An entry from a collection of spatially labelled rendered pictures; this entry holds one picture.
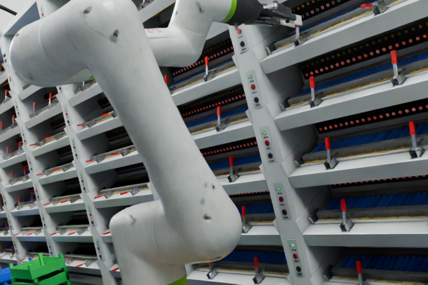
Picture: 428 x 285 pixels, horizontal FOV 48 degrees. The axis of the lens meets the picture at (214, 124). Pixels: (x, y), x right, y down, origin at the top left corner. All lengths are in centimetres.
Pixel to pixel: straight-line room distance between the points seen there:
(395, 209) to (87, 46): 98
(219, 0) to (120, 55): 48
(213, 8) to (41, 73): 48
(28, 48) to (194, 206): 40
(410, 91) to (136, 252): 77
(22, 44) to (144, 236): 41
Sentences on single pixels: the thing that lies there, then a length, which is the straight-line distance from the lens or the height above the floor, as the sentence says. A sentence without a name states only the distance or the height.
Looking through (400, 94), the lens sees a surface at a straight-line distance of 130.
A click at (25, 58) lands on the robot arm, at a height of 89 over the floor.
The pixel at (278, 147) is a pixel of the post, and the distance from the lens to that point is 155.
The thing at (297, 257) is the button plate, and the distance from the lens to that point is 163.
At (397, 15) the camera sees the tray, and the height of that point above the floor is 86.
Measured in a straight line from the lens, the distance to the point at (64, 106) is 275.
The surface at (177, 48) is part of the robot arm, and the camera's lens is 118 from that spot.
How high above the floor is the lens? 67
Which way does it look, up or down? 1 degrees up
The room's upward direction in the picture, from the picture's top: 14 degrees counter-clockwise
